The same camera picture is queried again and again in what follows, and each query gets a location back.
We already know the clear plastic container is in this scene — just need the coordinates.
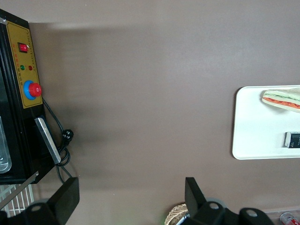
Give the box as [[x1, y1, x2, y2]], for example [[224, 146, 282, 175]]
[[0, 116, 12, 174]]

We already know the black power cable with plug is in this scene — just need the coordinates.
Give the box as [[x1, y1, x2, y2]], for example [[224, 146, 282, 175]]
[[41, 97, 75, 186]]

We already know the small black snack box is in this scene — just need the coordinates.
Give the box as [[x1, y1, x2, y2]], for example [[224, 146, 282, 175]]
[[285, 131, 300, 149]]

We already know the beige plastic tray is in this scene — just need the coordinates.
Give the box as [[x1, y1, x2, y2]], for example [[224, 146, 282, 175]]
[[232, 84, 300, 161]]

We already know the red cola bottle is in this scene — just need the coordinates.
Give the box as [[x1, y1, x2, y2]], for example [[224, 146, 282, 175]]
[[280, 212, 300, 225]]

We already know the black sealing machine yellow panel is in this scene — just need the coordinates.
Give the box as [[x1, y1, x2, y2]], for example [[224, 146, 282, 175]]
[[0, 8, 62, 186]]

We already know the white wire basket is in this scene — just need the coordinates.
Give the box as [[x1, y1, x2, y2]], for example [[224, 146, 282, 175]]
[[0, 184, 36, 218]]

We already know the wicker basket with foil trays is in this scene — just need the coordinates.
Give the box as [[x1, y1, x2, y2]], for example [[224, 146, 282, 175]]
[[165, 203, 190, 225]]

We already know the wrapped triangle sandwich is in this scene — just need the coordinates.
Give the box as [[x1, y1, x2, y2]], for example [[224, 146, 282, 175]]
[[260, 86, 300, 113]]

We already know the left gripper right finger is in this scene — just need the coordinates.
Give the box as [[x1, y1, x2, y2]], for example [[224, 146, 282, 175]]
[[185, 177, 227, 225]]

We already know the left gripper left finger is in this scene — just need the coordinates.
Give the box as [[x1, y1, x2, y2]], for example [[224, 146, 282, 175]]
[[23, 177, 81, 225]]

